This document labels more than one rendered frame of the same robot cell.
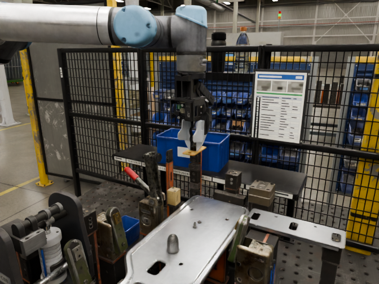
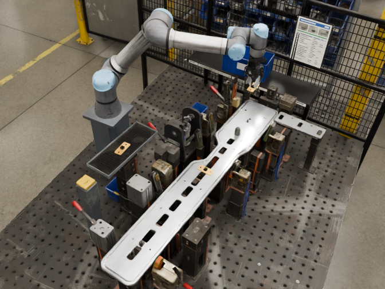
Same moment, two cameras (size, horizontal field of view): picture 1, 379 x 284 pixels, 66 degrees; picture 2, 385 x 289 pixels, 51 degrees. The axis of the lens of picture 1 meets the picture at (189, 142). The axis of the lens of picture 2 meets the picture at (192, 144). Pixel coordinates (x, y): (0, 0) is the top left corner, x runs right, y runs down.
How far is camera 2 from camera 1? 146 cm
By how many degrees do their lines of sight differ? 27
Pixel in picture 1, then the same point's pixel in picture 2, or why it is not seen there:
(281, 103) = (312, 40)
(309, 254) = not seen: hidden behind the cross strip
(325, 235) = (314, 131)
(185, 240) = (242, 129)
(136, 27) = (238, 55)
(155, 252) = (229, 134)
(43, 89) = not seen: outside the picture
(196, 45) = (261, 46)
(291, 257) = (301, 136)
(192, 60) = (258, 53)
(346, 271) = (331, 146)
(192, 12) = (261, 33)
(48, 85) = not seen: outside the picture
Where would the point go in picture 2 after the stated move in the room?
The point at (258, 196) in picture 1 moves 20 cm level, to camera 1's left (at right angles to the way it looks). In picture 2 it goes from (285, 105) to (251, 102)
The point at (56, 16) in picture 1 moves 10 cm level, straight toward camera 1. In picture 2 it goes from (203, 45) to (211, 56)
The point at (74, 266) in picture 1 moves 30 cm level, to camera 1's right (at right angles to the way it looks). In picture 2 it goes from (198, 139) to (254, 143)
